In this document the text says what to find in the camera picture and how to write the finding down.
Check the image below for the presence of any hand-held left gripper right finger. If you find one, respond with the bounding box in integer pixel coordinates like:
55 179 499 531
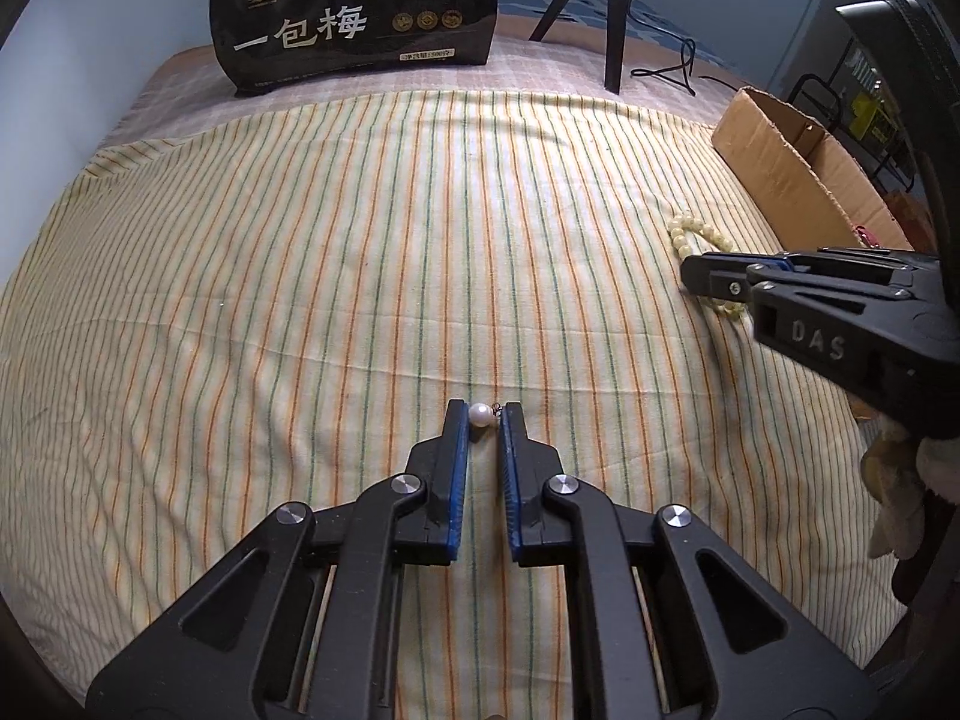
499 401 878 720

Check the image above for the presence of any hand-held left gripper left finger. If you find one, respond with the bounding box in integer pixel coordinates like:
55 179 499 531
86 399 472 720

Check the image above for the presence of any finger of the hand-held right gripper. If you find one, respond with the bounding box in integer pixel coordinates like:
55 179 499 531
681 253 912 316
776 246 942 286

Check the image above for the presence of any cream bead bracelet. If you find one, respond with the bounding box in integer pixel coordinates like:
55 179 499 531
667 210 755 316

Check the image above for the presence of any cardboard box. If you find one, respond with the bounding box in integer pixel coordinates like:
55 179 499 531
711 86 927 256

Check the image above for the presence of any person's right hand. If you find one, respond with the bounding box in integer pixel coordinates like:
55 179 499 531
861 416 960 560

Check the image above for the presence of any black metal shoe rack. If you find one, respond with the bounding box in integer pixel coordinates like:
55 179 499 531
787 73 923 188

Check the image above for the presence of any yellow striped sheet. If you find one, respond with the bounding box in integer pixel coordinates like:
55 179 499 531
0 86 923 720

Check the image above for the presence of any blue patterned bedsheet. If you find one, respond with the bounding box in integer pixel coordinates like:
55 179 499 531
495 0 721 65

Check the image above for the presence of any black tripod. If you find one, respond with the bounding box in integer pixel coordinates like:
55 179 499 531
527 0 635 97

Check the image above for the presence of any black printed snack bag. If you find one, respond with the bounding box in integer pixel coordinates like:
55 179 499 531
204 0 500 98

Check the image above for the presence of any checkered blanket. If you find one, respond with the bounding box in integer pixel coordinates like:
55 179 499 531
97 11 743 166

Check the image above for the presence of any black cable with inline switch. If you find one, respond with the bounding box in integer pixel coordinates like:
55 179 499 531
626 15 751 98

